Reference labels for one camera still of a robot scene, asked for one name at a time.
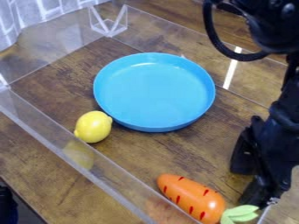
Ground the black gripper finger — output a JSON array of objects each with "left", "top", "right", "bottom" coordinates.
[
  {"left": 237, "top": 176, "right": 280, "bottom": 208},
  {"left": 229, "top": 129, "right": 257, "bottom": 175}
]

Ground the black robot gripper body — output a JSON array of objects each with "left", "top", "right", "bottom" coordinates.
[{"left": 245, "top": 116, "right": 299, "bottom": 196}]

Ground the orange toy carrot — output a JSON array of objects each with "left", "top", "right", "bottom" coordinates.
[{"left": 156, "top": 174, "right": 257, "bottom": 224}]

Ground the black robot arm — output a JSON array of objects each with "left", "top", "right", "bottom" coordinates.
[{"left": 203, "top": 0, "right": 299, "bottom": 208}]

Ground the blue round plate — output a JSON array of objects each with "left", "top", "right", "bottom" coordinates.
[{"left": 93, "top": 52, "right": 216, "bottom": 132}]

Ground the yellow toy lemon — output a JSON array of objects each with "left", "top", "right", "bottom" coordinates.
[{"left": 73, "top": 111, "right": 113, "bottom": 144}]

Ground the white grey curtain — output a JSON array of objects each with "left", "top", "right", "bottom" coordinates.
[{"left": 0, "top": 0, "right": 109, "bottom": 52}]

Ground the clear acrylic enclosure wall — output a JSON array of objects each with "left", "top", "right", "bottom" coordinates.
[{"left": 0, "top": 0, "right": 285, "bottom": 224}]

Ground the black braided cable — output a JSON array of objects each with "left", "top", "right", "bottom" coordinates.
[{"left": 201, "top": 0, "right": 272, "bottom": 62}]

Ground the clear acrylic corner bracket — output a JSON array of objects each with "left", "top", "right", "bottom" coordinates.
[{"left": 88, "top": 5, "right": 127, "bottom": 38}]

